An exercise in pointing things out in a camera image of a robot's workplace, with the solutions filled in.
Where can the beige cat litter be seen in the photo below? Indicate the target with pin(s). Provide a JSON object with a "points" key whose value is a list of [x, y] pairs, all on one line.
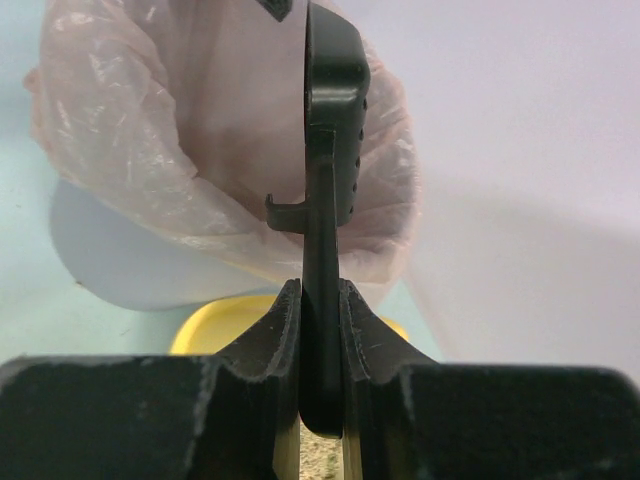
{"points": [[320, 458]]}

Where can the black slotted litter scoop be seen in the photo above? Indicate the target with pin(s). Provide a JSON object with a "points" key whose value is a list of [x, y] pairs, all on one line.
{"points": [[336, 84]]}

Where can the pink plastic bin liner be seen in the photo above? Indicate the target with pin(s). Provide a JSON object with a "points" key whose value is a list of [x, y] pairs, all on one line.
{"points": [[182, 116]]}

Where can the grey trash bin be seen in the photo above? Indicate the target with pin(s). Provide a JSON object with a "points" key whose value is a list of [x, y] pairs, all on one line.
{"points": [[131, 267]]}

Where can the yellow litter box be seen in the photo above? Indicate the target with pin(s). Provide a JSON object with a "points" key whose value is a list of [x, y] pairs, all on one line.
{"points": [[242, 326]]}

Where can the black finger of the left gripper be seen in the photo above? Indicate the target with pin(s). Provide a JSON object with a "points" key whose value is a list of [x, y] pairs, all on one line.
{"points": [[278, 9]]}

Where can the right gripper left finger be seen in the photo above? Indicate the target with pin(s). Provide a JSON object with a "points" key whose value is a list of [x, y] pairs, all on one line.
{"points": [[229, 415]]}

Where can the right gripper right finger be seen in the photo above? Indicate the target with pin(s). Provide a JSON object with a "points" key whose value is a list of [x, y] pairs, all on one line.
{"points": [[410, 417]]}

